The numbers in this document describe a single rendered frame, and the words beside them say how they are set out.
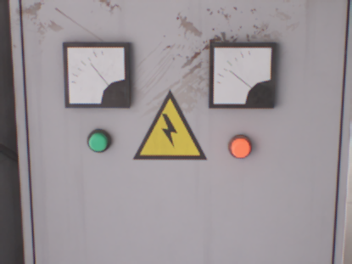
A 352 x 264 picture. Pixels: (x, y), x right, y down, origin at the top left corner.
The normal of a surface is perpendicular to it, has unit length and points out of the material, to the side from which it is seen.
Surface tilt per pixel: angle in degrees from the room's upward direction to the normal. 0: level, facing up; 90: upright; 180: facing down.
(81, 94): 90
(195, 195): 90
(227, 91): 90
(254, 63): 90
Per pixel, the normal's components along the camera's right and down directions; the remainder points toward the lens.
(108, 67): -0.01, 0.23
